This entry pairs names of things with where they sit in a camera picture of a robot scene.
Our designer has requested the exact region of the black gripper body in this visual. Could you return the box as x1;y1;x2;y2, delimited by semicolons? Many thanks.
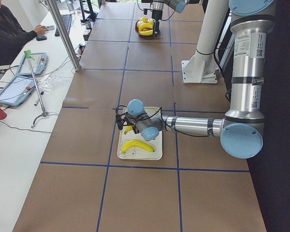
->
153;19;160;36
115;105;140;134

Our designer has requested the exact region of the yellow banana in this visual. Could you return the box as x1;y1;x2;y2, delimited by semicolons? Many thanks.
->
123;126;133;135
139;29;154;36
121;140;155;154
138;23;153;33

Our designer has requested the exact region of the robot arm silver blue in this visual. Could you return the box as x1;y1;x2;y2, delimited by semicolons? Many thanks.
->
116;0;276;159
141;0;203;37

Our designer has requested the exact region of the brown wicker basket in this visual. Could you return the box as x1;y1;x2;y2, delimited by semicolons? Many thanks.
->
135;19;159;37

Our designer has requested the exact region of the white rectangular plate tray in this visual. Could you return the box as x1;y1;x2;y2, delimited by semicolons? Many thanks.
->
116;103;164;160

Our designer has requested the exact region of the red yellow apple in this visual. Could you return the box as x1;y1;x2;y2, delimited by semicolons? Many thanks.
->
147;18;154;24

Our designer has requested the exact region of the yellow pear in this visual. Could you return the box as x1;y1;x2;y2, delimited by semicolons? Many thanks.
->
140;17;147;23

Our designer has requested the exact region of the pale apple with stem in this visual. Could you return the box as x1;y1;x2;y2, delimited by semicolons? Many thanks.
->
137;20;145;28

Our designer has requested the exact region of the small metal cup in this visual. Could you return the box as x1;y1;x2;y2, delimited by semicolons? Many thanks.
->
85;21;91;29

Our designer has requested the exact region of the metal rod stand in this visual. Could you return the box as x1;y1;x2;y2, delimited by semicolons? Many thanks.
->
24;50;59;129

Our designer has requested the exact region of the clear plastic wrap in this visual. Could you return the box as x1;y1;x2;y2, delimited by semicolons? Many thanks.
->
38;71;63;94

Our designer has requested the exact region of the black keyboard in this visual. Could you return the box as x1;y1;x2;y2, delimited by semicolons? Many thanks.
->
61;14;73;34

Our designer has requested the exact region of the upper teach pendant tablet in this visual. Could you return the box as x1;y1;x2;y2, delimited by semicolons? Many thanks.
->
16;52;48;76

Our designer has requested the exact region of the teach pendant tablet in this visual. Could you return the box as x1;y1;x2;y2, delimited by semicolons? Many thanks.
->
16;52;48;76
0;75;35;107

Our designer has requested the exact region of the lower teach pendant tablet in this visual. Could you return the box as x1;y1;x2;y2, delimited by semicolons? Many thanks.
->
0;75;35;107

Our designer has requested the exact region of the black computer mouse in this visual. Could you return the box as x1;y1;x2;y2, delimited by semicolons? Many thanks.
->
36;35;47;41

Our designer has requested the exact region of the person in black clothes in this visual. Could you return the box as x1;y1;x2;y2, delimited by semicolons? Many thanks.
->
0;0;47;66

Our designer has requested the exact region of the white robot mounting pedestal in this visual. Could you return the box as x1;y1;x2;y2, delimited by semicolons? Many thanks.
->
181;0;229;84

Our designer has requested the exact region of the aluminium frame post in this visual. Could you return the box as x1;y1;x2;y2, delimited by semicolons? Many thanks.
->
46;0;81;72

